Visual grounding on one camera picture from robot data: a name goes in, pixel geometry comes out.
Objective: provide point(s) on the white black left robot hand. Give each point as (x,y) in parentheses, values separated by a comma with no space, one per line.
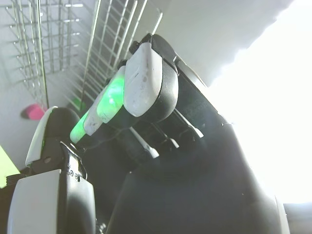
(185,185)

